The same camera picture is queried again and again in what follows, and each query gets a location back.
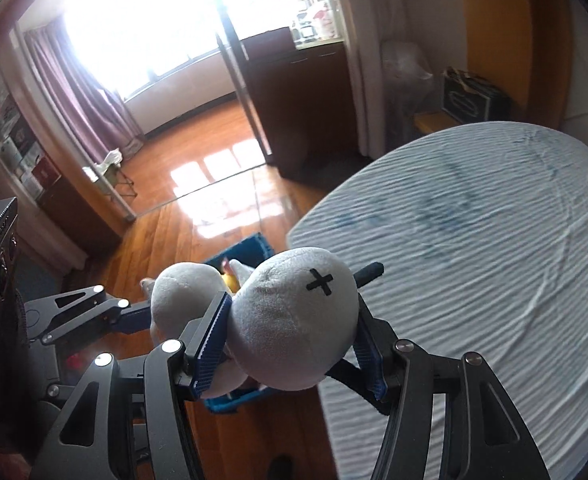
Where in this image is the glass display cabinet with boxes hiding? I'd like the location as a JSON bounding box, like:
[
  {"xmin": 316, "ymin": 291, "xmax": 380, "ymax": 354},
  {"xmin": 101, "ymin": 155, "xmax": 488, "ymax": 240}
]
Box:
[{"xmin": 0, "ymin": 55, "xmax": 63, "ymax": 202}]

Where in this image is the black carry bag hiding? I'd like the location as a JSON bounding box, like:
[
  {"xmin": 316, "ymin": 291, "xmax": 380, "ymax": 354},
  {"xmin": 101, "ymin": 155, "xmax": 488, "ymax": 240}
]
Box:
[{"xmin": 441, "ymin": 66, "xmax": 512, "ymax": 123}]

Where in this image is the purple window curtain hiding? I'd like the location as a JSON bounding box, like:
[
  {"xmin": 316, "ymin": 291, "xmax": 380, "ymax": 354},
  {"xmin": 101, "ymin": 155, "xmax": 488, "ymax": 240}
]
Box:
[{"xmin": 24, "ymin": 25, "xmax": 147, "ymax": 161}]

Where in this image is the dark wooden cabinet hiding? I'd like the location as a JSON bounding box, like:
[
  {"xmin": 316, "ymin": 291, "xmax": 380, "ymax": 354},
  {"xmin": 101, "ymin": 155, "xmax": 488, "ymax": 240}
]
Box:
[{"xmin": 244, "ymin": 27, "xmax": 369, "ymax": 178}]

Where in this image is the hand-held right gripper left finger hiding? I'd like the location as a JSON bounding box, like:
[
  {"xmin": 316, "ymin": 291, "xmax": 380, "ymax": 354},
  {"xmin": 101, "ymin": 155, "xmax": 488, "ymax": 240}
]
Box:
[{"xmin": 28, "ymin": 291, "xmax": 233, "ymax": 480}]

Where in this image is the blue plastic storage container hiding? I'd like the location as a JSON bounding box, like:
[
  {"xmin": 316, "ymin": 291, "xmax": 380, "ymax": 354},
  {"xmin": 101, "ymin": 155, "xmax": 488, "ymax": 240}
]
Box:
[{"xmin": 203, "ymin": 232, "xmax": 279, "ymax": 415}]

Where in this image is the white plastic bag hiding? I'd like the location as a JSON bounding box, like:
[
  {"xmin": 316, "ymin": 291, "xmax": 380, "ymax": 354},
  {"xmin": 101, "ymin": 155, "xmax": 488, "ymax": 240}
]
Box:
[{"xmin": 96, "ymin": 149, "xmax": 124, "ymax": 173}]

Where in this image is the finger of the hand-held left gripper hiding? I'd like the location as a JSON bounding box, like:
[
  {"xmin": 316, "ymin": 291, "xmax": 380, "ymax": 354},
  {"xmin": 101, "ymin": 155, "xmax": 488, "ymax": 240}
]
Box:
[{"xmin": 26, "ymin": 285, "xmax": 153, "ymax": 344}]

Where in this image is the metal sliding door frame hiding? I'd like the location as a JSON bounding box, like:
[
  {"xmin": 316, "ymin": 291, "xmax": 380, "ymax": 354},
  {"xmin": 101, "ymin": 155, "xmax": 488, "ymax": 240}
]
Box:
[{"xmin": 209, "ymin": 0, "xmax": 273, "ymax": 161}]

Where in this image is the white plush toy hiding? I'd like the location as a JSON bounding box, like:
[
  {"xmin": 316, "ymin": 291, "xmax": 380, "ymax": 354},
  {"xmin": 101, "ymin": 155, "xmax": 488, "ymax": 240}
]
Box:
[{"xmin": 141, "ymin": 247, "xmax": 385, "ymax": 401}]

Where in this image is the small folding stool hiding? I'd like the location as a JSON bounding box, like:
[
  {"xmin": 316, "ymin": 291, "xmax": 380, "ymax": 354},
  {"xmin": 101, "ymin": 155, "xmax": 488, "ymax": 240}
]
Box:
[{"xmin": 82, "ymin": 162, "xmax": 137, "ymax": 211}]

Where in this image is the clear plastic wrapped bundle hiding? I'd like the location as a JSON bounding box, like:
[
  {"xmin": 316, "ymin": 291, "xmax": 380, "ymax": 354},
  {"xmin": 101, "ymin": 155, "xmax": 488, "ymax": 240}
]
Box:
[{"xmin": 381, "ymin": 40, "xmax": 447, "ymax": 146}]

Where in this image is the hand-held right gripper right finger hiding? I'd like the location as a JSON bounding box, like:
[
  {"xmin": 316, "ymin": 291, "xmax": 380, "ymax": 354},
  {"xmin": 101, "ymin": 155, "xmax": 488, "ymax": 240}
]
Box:
[{"xmin": 353, "ymin": 297, "xmax": 547, "ymax": 480}]

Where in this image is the white sheer curtain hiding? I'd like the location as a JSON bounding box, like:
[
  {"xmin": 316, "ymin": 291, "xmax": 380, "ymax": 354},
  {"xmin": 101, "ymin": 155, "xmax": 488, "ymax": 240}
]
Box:
[{"xmin": 331, "ymin": 0, "xmax": 392, "ymax": 157}]

